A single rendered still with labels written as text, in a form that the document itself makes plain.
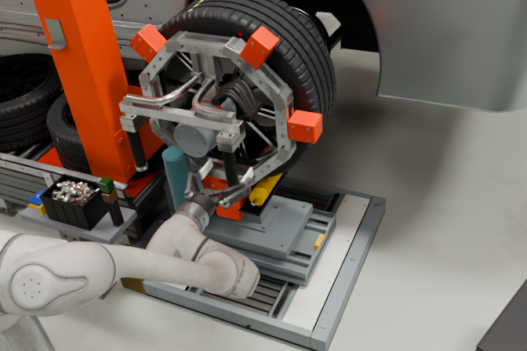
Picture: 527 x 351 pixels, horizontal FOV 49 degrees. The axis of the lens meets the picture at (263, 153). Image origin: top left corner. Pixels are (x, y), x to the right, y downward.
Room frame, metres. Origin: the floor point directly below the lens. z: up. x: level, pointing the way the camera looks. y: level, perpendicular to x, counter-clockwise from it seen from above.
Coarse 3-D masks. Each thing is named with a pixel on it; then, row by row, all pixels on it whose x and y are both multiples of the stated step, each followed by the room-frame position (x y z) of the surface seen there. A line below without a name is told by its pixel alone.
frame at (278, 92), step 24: (168, 48) 1.68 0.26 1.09; (192, 48) 1.64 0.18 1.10; (216, 48) 1.60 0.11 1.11; (240, 48) 1.58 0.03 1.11; (144, 72) 1.74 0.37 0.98; (264, 72) 1.57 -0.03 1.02; (288, 96) 1.52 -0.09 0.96; (288, 120) 1.50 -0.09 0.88; (168, 144) 1.72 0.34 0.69; (288, 144) 1.50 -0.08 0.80; (192, 168) 1.68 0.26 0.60; (216, 168) 1.64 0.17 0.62; (240, 168) 1.64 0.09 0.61; (264, 168) 1.54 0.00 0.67
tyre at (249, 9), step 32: (224, 0) 1.79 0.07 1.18; (256, 0) 1.79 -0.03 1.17; (160, 32) 1.79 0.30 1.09; (192, 32) 1.73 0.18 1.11; (224, 32) 1.68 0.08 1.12; (288, 32) 1.68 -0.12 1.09; (288, 64) 1.58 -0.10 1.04; (320, 64) 1.67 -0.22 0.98; (320, 96) 1.60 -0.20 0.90; (288, 160) 1.59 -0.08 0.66
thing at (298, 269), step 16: (320, 224) 1.76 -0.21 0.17; (304, 240) 1.71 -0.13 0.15; (320, 240) 1.66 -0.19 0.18; (256, 256) 1.64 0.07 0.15; (272, 256) 1.63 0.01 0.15; (304, 256) 1.58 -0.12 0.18; (320, 256) 1.64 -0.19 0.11; (272, 272) 1.57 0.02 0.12; (288, 272) 1.54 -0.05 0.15; (304, 272) 1.53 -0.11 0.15
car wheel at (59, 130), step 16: (128, 80) 2.63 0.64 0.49; (64, 96) 2.50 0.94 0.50; (48, 112) 2.37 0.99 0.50; (64, 112) 2.35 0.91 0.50; (48, 128) 2.26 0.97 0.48; (64, 128) 2.20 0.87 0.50; (64, 144) 2.13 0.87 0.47; (80, 144) 2.09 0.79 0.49; (64, 160) 2.17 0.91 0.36; (80, 160) 2.10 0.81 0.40; (160, 160) 2.14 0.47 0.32
